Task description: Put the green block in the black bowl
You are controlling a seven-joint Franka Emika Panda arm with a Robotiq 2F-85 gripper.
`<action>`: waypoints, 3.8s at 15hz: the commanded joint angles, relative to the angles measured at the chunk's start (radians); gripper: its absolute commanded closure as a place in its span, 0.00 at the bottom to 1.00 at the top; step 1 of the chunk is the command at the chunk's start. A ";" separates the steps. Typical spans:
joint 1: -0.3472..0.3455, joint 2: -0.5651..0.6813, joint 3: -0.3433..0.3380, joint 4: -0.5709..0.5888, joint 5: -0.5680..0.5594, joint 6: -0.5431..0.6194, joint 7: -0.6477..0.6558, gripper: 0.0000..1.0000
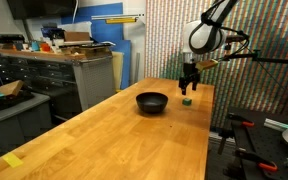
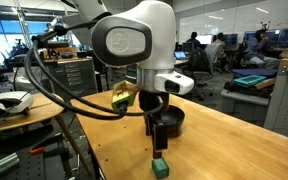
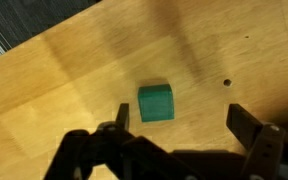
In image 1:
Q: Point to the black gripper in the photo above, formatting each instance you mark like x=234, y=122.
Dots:
x=191, y=71

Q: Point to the small green block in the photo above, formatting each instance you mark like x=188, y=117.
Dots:
x=187, y=101

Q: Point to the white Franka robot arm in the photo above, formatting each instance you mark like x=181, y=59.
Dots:
x=205, y=33

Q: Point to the black bowl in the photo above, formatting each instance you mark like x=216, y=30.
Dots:
x=152, y=102

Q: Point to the cream foam board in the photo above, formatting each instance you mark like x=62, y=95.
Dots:
x=117, y=71

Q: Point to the multicoloured striped backdrop panel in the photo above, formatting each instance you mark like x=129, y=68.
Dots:
x=267, y=83

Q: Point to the blue foam board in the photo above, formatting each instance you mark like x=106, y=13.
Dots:
x=112, y=33

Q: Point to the yellow spirit level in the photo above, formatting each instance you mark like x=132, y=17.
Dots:
x=120, y=20

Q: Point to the black perforated mounting platform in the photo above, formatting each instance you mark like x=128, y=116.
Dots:
x=270, y=143

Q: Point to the flat brown cardboard box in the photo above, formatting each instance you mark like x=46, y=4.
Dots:
x=76, y=36

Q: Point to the grey drawer cabinet workbench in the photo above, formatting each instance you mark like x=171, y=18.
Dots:
x=54, y=75

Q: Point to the orange container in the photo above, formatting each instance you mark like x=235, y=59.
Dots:
x=45, y=47

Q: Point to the teal cup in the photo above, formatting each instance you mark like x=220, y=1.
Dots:
x=35, y=45

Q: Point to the grey plastic storage bin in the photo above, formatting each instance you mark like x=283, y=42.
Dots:
x=15, y=121

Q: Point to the small brown cardboard box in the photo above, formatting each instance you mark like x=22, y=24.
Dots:
x=11, y=88

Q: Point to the black sensor bar device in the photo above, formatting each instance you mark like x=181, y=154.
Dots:
x=8, y=38

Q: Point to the yellow tape piece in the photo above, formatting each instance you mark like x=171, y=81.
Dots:
x=12, y=160

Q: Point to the tan wrist camera box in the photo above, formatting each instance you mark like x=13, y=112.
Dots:
x=206, y=64

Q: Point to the black exterior camera bar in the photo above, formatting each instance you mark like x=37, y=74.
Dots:
x=237, y=38

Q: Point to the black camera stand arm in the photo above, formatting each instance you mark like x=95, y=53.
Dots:
x=267, y=59

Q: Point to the silver aluminium rail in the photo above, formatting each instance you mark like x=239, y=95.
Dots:
x=276, y=124

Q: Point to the white wall rail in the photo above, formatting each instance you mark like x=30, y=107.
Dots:
x=117, y=16

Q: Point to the black wall monitor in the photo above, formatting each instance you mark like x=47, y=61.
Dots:
x=40, y=8

